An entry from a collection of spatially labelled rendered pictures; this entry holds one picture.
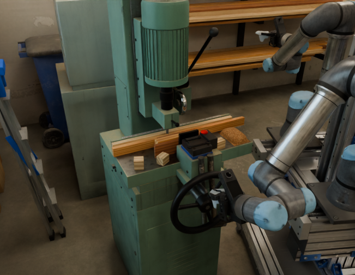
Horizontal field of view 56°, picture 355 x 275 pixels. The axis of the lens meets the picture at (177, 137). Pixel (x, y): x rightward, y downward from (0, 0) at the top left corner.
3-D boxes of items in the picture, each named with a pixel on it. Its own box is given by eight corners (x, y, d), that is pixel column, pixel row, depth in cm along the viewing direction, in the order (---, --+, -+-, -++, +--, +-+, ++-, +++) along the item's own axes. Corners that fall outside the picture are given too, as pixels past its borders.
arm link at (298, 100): (281, 115, 170) (284, 90, 163) (302, 111, 174) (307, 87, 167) (295, 126, 160) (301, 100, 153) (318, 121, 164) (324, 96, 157)
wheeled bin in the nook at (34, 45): (42, 153, 307) (16, 49, 259) (38, 127, 350) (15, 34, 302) (110, 140, 330) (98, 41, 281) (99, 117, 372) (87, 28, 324)
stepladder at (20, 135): (44, 245, 215) (-37, 74, 152) (41, 219, 235) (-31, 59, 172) (69, 236, 220) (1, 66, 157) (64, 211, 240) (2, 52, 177)
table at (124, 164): (135, 204, 123) (134, 191, 120) (112, 162, 147) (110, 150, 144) (265, 163, 146) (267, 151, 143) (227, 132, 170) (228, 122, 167)
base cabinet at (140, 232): (144, 315, 173) (135, 213, 137) (112, 238, 218) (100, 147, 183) (217, 281, 190) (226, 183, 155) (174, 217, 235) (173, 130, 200)
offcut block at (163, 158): (162, 159, 138) (162, 151, 137) (169, 161, 137) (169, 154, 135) (156, 163, 135) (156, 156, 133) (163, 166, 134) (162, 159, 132)
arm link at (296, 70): (276, 71, 186) (280, 52, 180) (293, 69, 189) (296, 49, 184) (285, 76, 180) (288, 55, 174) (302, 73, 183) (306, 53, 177)
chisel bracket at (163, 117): (164, 132, 140) (164, 114, 136) (151, 119, 151) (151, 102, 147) (180, 129, 143) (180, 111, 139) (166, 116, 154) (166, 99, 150)
